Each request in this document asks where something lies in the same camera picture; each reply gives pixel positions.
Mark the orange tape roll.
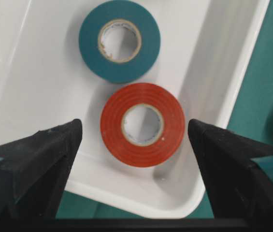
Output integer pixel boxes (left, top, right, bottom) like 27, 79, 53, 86
100, 83, 185, 167

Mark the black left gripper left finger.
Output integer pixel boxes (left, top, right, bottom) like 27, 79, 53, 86
0, 119, 83, 218

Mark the green tape roll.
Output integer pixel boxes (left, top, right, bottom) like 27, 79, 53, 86
78, 0, 161, 83

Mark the white plastic tray case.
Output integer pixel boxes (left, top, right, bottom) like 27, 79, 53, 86
0, 0, 271, 219

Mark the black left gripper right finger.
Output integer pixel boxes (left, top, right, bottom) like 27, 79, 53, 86
188, 119, 273, 219

